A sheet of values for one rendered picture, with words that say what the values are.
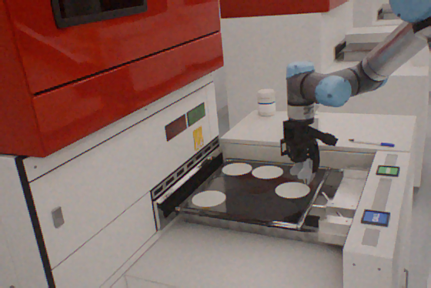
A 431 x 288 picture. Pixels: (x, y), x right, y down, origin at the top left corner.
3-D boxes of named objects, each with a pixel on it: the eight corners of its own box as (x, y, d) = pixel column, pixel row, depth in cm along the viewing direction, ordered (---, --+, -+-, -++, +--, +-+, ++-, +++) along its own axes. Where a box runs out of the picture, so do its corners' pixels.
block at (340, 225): (319, 230, 114) (319, 219, 113) (322, 223, 117) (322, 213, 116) (352, 235, 110) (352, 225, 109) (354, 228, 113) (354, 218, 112)
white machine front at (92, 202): (58, 328, 99) (14, 158, 85) (217, 173, 167) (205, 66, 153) (70, 331, 98) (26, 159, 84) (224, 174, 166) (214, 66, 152)
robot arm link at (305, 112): (302, 97, 129) (322, 102, 122) (303, 112, 131) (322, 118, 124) (281, 102, 126) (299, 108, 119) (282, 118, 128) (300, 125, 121)
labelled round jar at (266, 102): (255, 115, 181) (254, 93, 177) (262, 111, 186) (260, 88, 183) (272, 116, 177) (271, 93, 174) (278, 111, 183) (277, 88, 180)
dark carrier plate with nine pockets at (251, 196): (179, 207, 129) (178, 205, 129) (227, 161, 158) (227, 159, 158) (296, 225, 114) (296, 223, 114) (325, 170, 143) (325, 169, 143)
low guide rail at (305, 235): (184, 222, 136) (182, 212, 135) (187, 218, 138) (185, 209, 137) (355, 250, 115) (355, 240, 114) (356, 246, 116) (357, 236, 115)
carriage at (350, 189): (318, 242, 114) (318, 232, 113) (345, 181, 145) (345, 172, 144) (351, 247, 111) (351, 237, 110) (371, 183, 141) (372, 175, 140)
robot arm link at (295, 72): (299, 67, 115) (278, 63, 122) (299, 108, 119) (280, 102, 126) (322, 61, 118) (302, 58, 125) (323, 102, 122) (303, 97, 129)
